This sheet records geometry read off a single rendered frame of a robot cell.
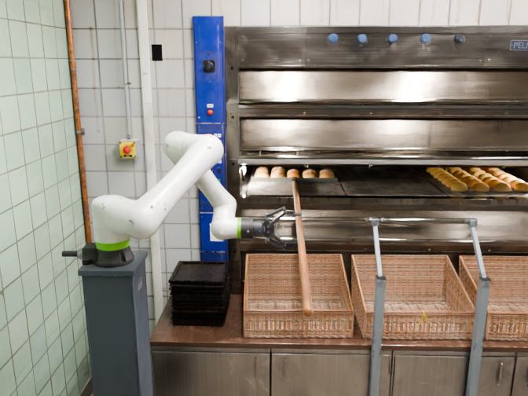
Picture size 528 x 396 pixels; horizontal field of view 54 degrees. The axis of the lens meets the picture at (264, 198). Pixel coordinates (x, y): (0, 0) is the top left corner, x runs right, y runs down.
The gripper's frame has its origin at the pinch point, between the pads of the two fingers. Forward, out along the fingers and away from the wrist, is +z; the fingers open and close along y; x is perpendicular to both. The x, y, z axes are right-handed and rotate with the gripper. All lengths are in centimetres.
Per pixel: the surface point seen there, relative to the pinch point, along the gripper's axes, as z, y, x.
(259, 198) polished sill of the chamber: -20, 2, -60
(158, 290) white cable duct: -81, 58, -58
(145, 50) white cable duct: -80, -79, -58
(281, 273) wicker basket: -8, 45, -54
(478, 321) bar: 85, 45, 0
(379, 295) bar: 37.8, 32.5, 0.0
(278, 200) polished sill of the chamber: -10, 3, -60
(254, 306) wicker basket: -23, 60, -43
